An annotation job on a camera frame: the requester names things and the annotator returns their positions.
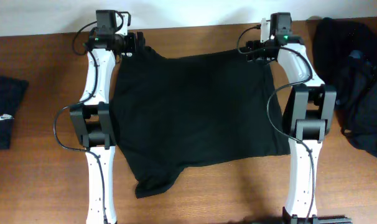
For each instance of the black t-shirt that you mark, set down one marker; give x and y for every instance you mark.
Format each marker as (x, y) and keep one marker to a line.
(172, 113)

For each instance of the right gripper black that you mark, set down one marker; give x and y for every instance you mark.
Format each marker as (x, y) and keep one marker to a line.
(252, 51)

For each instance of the black clothes pile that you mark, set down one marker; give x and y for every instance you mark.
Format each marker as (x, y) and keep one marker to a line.
(345, 57)

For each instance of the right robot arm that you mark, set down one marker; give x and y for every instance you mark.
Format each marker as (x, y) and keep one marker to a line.
(307, 117)

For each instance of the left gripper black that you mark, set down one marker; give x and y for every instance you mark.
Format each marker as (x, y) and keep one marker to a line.
(136, 42)

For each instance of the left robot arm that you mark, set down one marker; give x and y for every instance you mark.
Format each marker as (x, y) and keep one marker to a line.
(91, 117)

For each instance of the folded black Nike garment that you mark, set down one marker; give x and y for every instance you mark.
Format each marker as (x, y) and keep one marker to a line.
(12, 91)

